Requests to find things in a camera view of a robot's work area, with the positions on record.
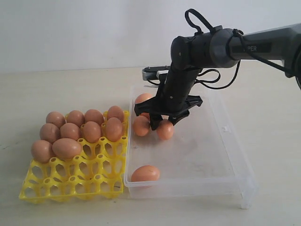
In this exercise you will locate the brown egg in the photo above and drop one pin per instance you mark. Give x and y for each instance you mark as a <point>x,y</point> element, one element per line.
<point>165,130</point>
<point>70,130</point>
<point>41,151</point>
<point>113,129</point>
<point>144,174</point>
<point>91,131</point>
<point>50,133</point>
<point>143,97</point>

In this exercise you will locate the brown egg left column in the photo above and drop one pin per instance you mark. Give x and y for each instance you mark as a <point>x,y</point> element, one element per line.
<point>141,126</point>

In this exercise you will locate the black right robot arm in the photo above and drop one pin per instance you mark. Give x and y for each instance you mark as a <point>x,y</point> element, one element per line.
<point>205,52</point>

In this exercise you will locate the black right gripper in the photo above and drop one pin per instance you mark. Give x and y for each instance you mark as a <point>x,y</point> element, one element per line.
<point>172,97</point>

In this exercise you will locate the yellow plastic egg tray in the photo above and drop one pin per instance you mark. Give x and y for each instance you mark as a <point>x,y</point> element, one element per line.
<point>98,170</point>

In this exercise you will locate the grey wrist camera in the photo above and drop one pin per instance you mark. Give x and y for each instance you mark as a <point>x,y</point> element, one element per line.
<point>153,73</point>

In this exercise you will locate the brown egg placed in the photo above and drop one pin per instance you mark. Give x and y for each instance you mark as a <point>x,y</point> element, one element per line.
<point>94,115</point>
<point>76,117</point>
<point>56,118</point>

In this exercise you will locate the clear plastic container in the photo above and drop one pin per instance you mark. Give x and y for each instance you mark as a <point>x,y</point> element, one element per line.
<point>203,157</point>

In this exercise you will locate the brown egg second row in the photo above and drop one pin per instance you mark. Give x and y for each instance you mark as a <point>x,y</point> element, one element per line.
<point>66,148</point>
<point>146,115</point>

